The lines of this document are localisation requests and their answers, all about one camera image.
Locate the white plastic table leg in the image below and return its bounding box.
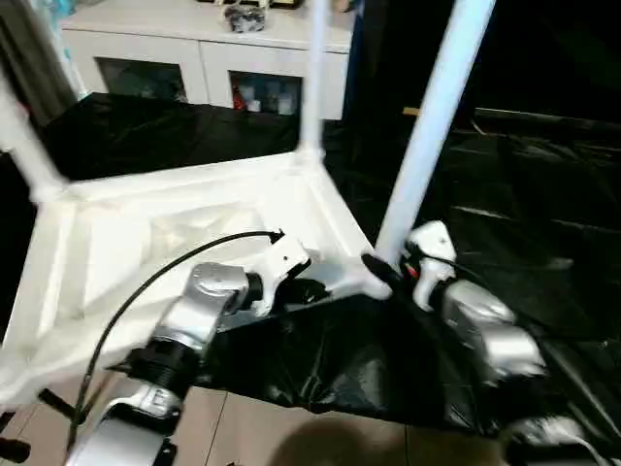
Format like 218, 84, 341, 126
294, 0, 334, 166
0, 67, 72, 203
374, 0, 497, 263

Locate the dark grey bundle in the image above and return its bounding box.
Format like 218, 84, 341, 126
222, 3, 268, 33

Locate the long black bar device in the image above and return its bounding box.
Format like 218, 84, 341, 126
474, 109, 621, 135

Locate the white plastic table top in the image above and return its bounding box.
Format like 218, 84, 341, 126
0, 148, 394, 404

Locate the white blue patterned roll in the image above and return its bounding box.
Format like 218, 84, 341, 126
48, 0, 84, 94

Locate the black folding frame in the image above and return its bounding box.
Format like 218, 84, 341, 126
0, 383, 103, 462

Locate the black mat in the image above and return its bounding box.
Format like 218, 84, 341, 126
0, 91, 621, 438

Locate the white glass-door cabinet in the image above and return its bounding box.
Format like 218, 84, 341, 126
60, 0, 353, 120

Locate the black left wrist camera cable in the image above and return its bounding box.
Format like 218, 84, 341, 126
67, 227, 285, 448

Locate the grey curtain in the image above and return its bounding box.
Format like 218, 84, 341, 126
0, 0, 79, 127

